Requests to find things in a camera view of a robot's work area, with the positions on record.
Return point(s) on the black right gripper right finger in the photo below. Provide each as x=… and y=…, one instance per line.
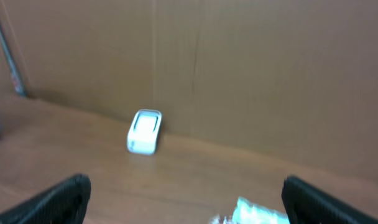
x=306, y=204

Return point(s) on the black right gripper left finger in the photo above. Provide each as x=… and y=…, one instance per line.
x=64, y=203

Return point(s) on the teal snack packet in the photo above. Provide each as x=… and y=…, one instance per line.
x=247, y=212

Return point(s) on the white barcode scanner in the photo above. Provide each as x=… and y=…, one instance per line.
x=144, y=131

